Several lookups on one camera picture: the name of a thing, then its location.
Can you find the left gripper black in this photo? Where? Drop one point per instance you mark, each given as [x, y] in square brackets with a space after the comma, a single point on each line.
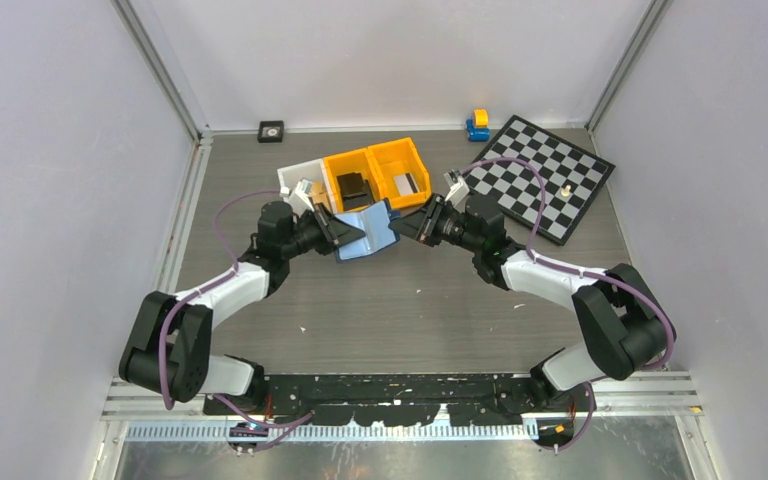
[336, 231]

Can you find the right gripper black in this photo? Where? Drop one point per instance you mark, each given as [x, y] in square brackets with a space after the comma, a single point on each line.
[423, 223]

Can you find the blue leather card holder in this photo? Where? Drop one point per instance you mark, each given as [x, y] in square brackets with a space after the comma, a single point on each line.
[374, 221]

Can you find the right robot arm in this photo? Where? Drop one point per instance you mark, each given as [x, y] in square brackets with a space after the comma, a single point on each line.
[622, 325]

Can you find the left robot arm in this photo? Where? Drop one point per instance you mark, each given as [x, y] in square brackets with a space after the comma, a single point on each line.
[169, 348]

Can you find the card in orange bin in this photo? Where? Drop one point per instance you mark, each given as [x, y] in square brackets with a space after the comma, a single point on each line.
[405, 185]

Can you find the tan items in white bin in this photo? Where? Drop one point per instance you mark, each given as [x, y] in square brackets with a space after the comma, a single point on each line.
[318, 194]

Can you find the black object in bin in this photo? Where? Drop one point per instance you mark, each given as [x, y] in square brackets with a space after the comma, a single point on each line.
[354, 191]

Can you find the orange plastic bin right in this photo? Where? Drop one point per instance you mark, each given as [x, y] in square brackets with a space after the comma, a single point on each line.
[397, 157]

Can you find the orange plastic bin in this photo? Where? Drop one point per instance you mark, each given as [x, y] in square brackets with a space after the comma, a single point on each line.
[361, 161]
[397, 157]

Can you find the white plastic bin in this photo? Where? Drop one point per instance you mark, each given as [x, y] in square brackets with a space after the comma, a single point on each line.
[313, 170]

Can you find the orange plastic bin left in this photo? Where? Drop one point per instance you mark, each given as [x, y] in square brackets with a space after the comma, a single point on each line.
[361, 161]

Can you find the small black square device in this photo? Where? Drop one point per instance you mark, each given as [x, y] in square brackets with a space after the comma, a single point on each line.
[271, 131]

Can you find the black white chessboard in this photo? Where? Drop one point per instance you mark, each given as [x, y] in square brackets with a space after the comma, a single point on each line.
[524, 167]

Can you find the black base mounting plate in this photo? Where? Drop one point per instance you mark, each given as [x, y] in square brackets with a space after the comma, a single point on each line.
[401, 400]

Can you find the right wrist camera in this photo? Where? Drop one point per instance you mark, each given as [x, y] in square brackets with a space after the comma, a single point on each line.
[458, 188]

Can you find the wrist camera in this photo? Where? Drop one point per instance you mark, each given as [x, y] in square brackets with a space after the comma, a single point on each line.
[297, 196]
[458, 188]

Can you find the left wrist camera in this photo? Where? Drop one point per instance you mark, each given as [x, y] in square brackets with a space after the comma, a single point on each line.
[297, 196]

